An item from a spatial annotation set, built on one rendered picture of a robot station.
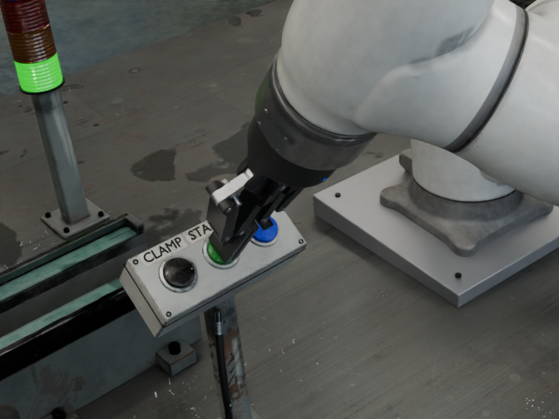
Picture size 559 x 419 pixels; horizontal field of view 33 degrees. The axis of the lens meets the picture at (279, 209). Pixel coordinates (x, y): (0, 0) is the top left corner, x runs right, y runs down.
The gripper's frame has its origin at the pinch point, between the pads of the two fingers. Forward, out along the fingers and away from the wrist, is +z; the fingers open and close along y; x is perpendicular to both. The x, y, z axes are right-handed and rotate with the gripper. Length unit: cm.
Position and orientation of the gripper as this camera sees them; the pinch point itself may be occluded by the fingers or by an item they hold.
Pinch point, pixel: (233, 233)
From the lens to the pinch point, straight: 87.9
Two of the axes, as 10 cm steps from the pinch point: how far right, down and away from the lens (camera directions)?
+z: -3.2, 4.2, 8.5
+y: -7.7, 4.0, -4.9
